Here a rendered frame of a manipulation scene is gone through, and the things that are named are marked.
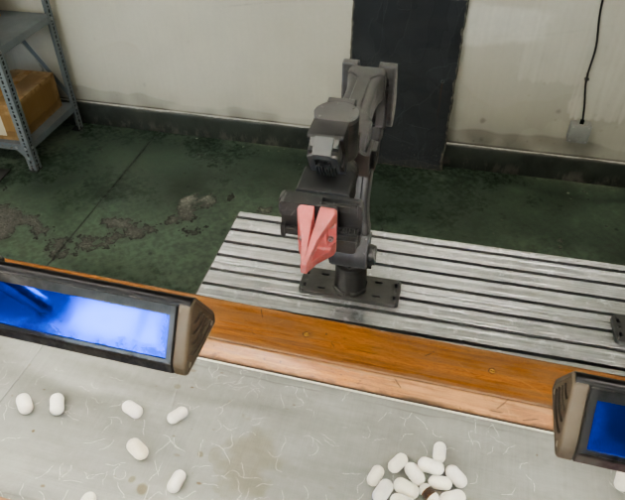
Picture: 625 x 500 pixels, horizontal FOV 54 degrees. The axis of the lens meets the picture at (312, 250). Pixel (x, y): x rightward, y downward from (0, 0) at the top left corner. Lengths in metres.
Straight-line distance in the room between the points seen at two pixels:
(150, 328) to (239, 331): 0.43
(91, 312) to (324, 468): 0.42
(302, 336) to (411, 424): 0.22
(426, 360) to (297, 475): 0.27
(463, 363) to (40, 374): 0.68
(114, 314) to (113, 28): 2.48
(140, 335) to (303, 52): 2.22
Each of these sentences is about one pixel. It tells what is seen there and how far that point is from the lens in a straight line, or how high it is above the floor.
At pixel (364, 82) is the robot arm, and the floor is 1.11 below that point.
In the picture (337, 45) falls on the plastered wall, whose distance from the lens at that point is 2.71.
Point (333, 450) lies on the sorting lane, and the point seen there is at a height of 0.74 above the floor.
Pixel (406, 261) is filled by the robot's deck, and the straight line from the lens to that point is 1.32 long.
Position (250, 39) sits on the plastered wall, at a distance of 2.80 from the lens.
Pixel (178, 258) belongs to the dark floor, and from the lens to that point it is 2.38.
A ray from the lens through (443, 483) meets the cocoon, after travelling 0.91.
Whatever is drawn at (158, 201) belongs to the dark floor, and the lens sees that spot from 2.69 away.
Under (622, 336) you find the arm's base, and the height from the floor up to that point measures 0.68.
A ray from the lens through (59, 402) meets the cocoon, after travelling 1.03.
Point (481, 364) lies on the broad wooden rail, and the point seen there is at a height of 0.76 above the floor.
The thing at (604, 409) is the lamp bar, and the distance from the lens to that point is 0.60.
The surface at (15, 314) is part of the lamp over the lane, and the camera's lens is 0.71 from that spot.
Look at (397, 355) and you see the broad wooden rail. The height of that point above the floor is 0.76.
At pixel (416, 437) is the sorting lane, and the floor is 0.74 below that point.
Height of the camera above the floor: 1.54
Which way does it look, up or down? 41 degrees down
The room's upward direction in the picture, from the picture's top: straight up
